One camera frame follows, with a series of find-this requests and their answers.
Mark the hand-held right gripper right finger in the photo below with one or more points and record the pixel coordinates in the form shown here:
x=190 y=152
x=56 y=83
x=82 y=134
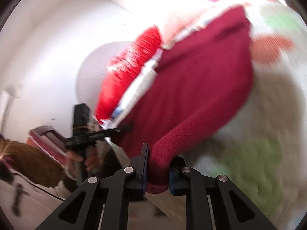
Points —
x=172 y=177

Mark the red pink box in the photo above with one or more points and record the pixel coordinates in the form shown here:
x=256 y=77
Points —
x=48 y=140

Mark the person's left hand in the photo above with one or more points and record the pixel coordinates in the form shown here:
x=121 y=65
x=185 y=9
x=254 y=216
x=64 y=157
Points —
x=92 y=159

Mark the brown cloth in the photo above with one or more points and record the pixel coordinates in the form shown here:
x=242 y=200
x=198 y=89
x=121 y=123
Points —
x=31 y=163

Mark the patchwork quilt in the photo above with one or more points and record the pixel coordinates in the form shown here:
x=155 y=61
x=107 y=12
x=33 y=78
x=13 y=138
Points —
x=263 y=100

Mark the white bed sheet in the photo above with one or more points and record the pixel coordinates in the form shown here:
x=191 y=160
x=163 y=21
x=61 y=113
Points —
x=139 y=83

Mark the dark red sweater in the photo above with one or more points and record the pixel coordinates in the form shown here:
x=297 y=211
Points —
x=196 y=95

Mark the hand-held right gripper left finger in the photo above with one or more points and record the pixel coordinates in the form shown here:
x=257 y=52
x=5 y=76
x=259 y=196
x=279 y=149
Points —
x=145 y=172

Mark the red floral comforter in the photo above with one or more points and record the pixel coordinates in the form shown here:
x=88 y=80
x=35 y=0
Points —
x=124 y=76

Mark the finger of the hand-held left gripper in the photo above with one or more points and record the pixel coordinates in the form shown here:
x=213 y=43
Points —
x=117 y=131

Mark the grey round headboard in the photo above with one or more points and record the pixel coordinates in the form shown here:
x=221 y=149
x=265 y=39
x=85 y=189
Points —
x=93 y=67

